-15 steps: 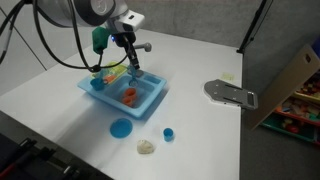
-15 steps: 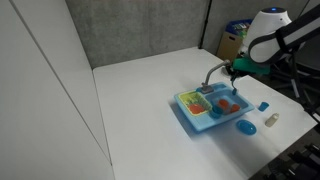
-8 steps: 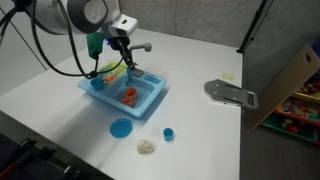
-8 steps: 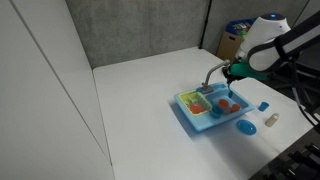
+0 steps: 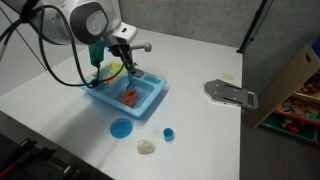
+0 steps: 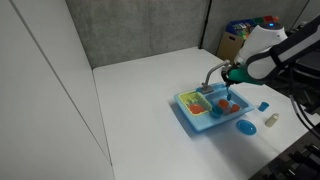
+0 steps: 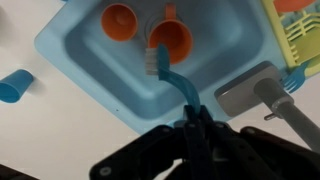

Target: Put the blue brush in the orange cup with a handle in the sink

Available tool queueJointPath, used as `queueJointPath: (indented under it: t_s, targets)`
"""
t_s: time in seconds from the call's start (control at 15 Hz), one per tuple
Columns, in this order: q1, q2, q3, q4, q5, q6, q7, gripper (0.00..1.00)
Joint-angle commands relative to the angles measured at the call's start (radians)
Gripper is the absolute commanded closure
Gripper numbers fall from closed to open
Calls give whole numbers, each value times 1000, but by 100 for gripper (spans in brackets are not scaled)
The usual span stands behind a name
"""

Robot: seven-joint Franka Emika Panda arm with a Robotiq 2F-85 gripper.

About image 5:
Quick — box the yellow sticky note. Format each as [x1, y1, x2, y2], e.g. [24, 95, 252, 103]
[221, 72, 236, 82]

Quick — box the black tripod pole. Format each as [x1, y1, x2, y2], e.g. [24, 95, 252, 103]
[236, 0, 270, 55]

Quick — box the orange toy plate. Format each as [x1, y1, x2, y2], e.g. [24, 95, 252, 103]
[102, 74, 116, 85]

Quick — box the wooden toy shelf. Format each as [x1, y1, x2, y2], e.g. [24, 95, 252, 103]
[247, 37, 320, 145]

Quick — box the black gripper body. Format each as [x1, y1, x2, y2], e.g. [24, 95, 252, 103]
[111, 43, 135, 66]

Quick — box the grey toy faucet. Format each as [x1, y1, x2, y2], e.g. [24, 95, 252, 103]
[127, 42, 153, 78]

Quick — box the blue toy brush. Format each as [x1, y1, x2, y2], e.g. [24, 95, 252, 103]
[126, 71, 136, 92]

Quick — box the black equipment rack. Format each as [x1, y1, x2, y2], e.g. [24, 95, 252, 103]
[0, 133, 83, 180]

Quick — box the small blue cup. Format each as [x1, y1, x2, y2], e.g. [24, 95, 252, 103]
[162, 127, 175, 143]

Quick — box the blue toy plate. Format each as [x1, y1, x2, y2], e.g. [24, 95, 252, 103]
[109, 117, 134, 140]

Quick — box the orange cup with handle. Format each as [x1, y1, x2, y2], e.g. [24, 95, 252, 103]
[124, 88, 138, 101]

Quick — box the light blue toy sink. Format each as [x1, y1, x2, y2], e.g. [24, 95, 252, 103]
[81, 61, 168, 120]

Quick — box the grey metal mounting plate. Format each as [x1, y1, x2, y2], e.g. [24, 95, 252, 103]
[203, 78, 260, 111]

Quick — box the yellow dish rack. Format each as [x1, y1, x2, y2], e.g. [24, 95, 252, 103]
[91, 61, 127, 83]

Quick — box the orange cup without handle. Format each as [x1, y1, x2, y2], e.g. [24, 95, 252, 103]
[120, 96, 135, 108]

